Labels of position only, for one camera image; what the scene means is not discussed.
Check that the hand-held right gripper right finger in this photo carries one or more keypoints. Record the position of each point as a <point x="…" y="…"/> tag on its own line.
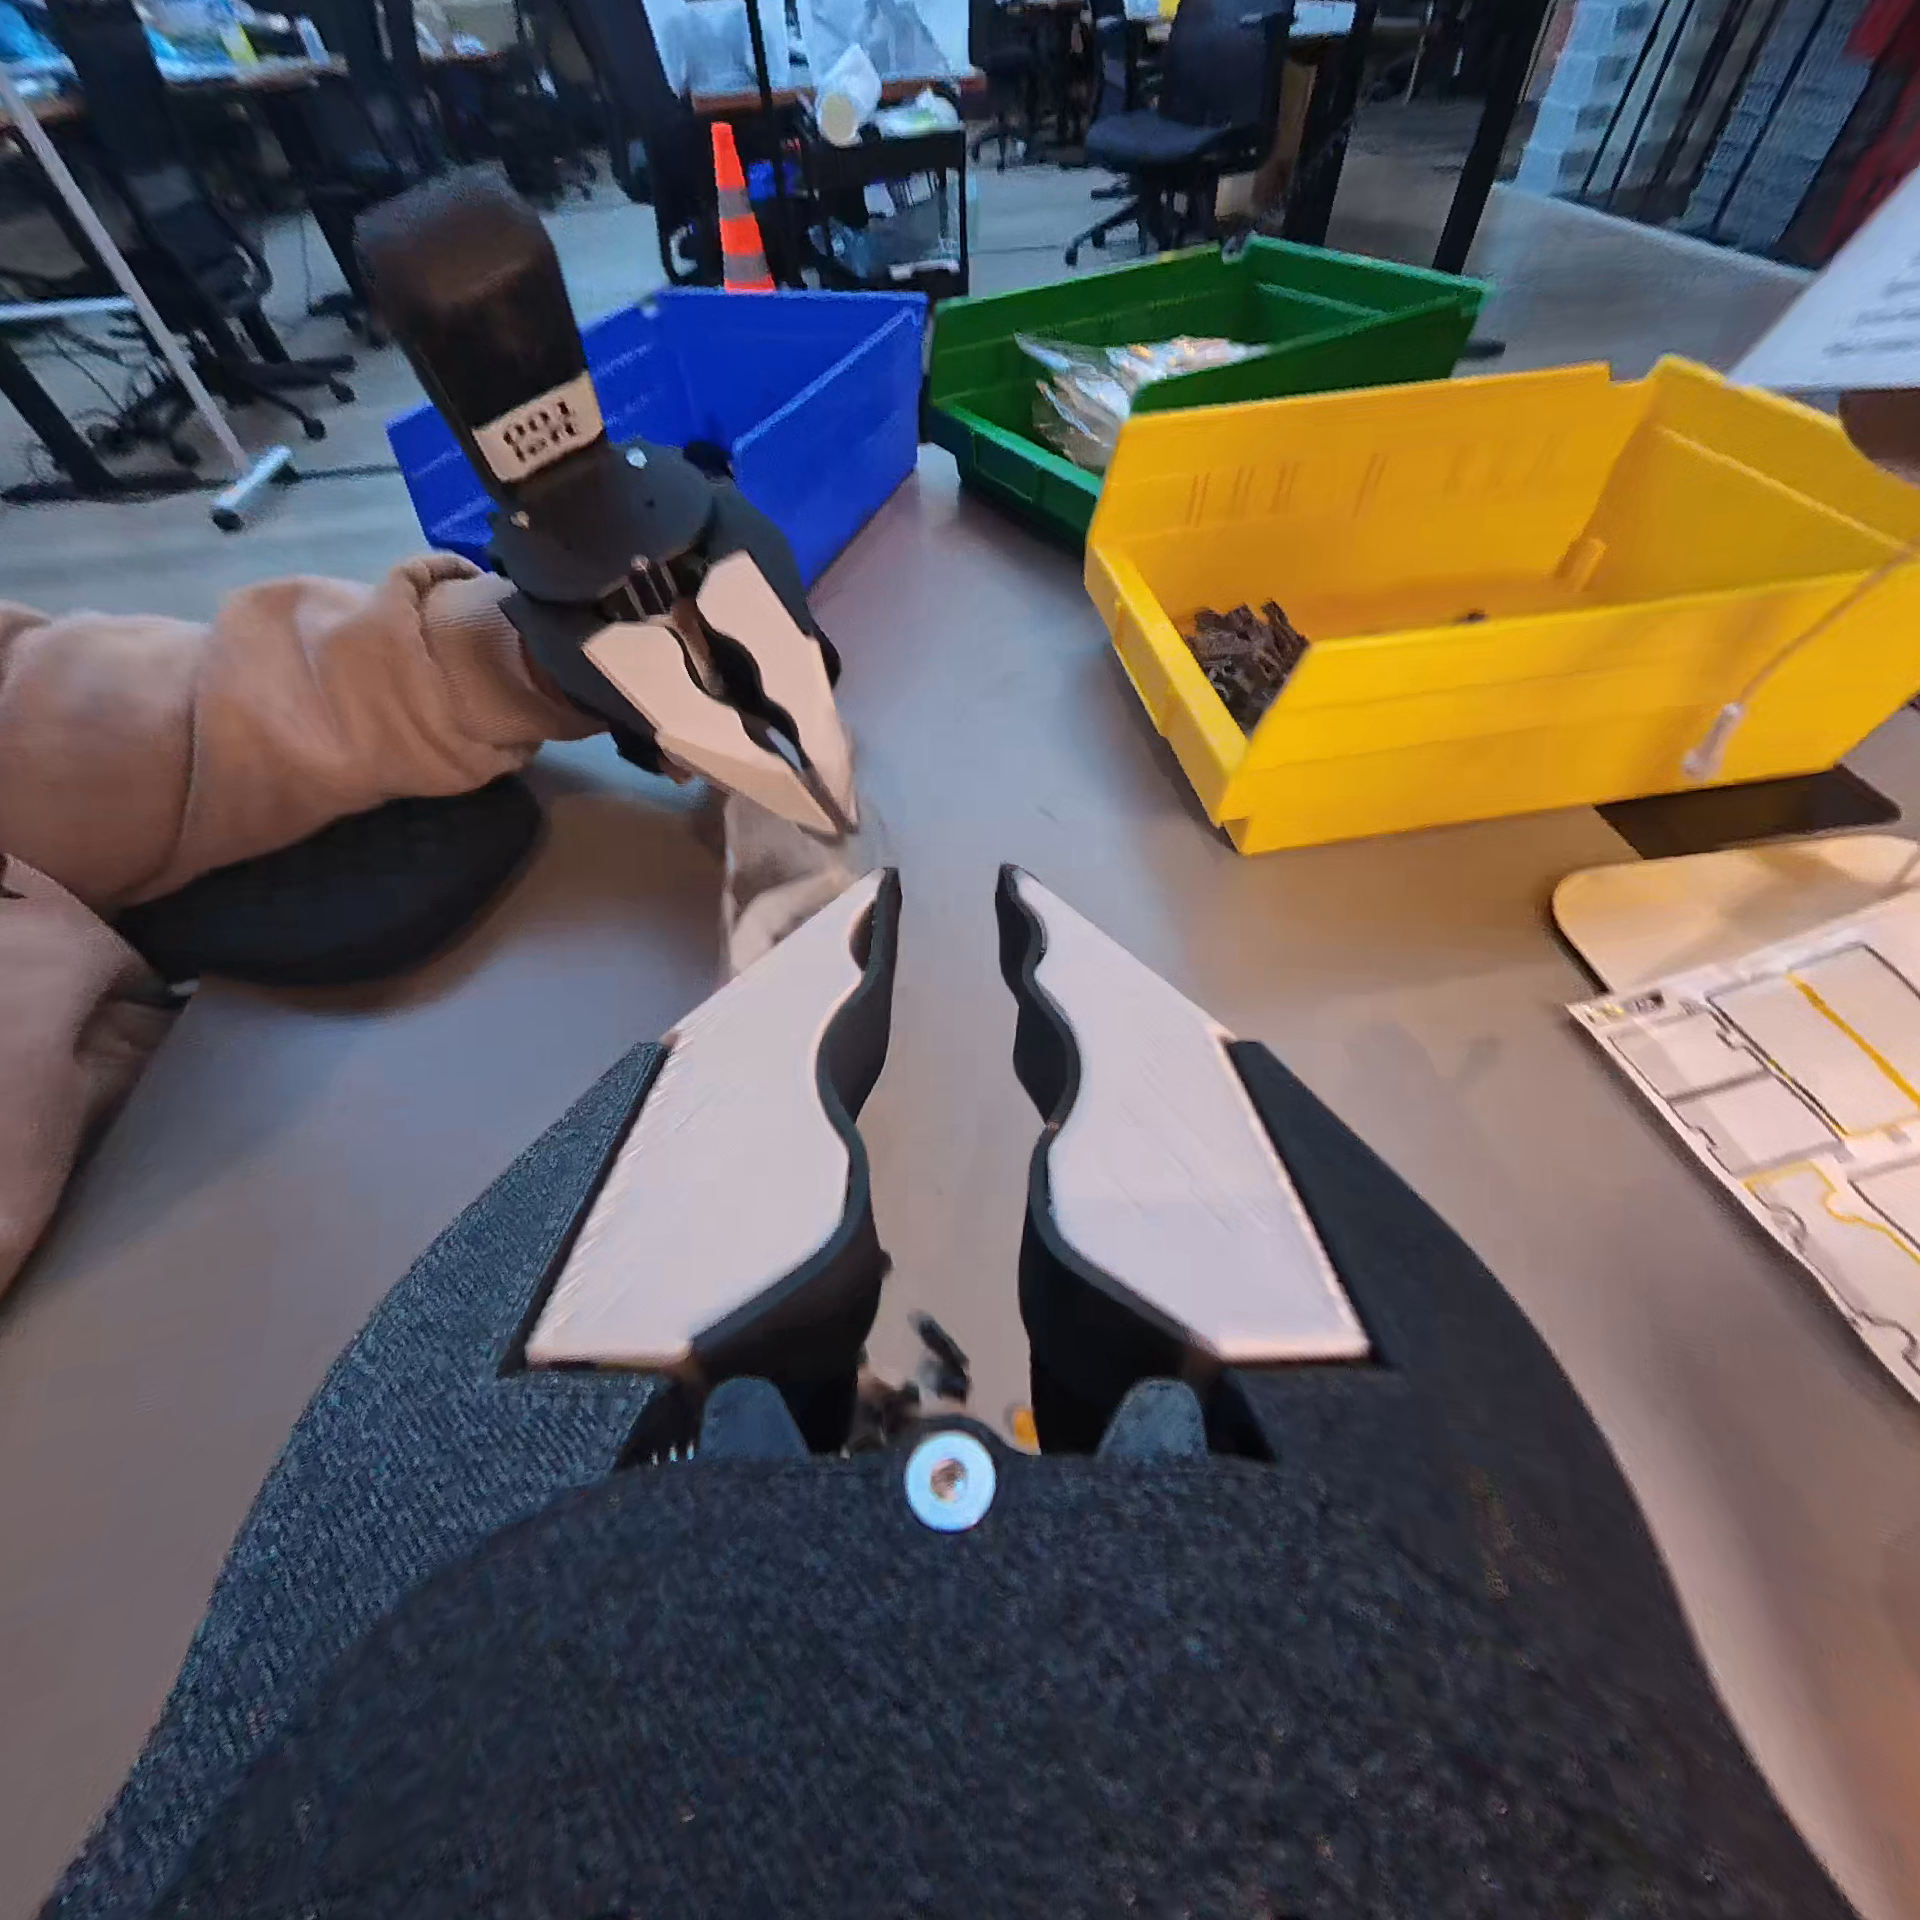
<point x="1201" y="1201"/>

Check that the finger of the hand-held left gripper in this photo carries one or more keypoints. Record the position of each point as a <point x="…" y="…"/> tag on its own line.
<point x="780" y="660"/>
<point x="706" y="720"/>

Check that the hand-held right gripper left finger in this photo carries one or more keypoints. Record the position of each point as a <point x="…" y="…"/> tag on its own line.
<point x="706" y="1201"/>

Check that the clear plastic bag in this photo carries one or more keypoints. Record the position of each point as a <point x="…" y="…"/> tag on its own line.
<point x="775" y="886"/>

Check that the pile of mixed small plastic parts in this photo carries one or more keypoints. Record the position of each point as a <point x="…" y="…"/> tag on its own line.
<point x="937" y="1375"/>

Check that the person's left forearm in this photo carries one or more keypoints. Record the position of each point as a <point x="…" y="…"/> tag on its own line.
<point x="271" y="720"/>

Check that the grey desk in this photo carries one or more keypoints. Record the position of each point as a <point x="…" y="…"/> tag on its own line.
<point x="1020" y="720"/>

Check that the dark office desk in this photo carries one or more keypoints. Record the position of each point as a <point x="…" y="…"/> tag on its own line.
<point x="1470" y="91"/>

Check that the orange traffic cone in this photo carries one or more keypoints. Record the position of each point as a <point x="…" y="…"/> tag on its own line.
<point x="740" y="227"/>

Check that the blue storage bin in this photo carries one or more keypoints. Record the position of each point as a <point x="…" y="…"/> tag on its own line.
<point x="813" y="391"/>

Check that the black office chair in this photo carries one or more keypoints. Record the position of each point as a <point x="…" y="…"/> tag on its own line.
<point x="1188" y="121"/>
<point x="182" y="241"/>

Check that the white table leg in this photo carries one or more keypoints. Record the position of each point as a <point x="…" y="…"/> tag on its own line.
<point x="152" y="315"/>

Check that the black armrest pad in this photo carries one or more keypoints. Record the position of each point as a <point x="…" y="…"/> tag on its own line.
<point x="333" y="886"/>

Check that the black cart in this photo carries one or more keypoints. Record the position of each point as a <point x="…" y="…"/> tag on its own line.
<point x="885" y="194"/>

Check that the clear bag of parts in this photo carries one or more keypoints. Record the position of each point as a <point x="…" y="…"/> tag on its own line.
<point x="1125" y="391"/>

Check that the heap of black connector pegs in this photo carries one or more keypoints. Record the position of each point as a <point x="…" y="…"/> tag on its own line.
<point x="1247" y="660"/>

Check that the yellow storage bin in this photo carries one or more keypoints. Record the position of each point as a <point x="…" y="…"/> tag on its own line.
<point x="1501" y="766"/>

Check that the person's beige printed sweatshirt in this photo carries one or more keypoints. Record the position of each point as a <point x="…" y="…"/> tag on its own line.
<point x="76" y="1052"/>

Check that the green storage bin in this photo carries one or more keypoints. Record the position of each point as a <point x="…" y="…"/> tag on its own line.
<point x="1352" y="315"/>

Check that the white printed booklet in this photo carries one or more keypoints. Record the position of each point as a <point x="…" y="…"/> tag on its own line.
<point x="1862" y="332"/>

